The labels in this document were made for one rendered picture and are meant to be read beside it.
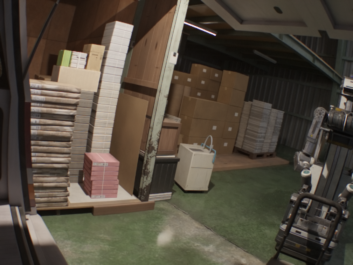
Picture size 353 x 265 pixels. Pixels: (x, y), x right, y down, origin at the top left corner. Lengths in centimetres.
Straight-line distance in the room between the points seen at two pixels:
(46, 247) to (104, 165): 149
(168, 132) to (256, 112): 342
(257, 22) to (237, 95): 420
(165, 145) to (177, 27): 118
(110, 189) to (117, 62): 124
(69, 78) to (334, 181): 266
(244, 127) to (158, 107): 376
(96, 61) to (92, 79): 18
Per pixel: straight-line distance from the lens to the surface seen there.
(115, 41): 274
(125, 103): 291
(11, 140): 116
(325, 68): 816
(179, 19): 261
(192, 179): 333
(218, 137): 548
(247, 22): 157
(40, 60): 633
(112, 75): 275
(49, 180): 226
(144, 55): 299
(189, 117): 491
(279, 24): 144
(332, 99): 936
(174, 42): 257
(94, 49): 269
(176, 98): 535
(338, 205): 186
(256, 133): 592
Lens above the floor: 125
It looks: 9 degrees down
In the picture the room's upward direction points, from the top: 12 degrees clockwise
